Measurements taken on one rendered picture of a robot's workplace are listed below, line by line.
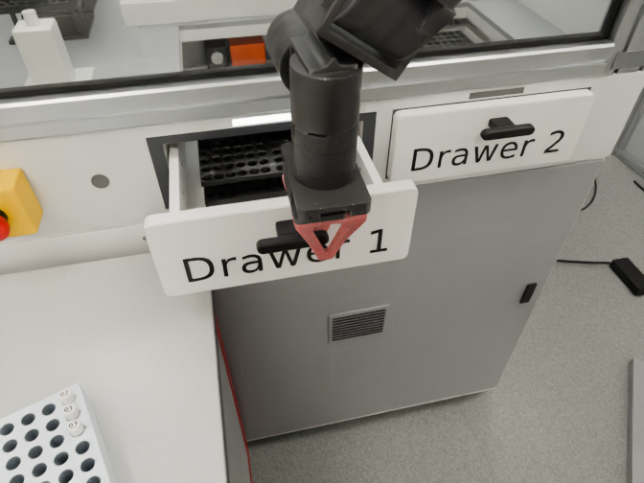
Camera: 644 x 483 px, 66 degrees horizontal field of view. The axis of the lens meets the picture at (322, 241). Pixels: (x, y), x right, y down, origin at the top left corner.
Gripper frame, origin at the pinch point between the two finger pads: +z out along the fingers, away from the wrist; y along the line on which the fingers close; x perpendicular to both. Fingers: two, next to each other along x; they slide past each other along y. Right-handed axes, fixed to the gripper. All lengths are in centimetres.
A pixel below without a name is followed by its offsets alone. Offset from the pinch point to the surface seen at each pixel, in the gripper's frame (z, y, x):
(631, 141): 81, 113, -161
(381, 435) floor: 90, 15, -21
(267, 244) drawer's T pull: -1.2, -0.7, 5.7
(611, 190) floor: 90, 94, -142
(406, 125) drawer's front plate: -1.6, 17.6, -15.1
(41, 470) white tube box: 11.5, -13.3, 29.2
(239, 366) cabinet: 50, 18, 12
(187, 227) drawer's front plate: -1.8, 2.7, 13.4
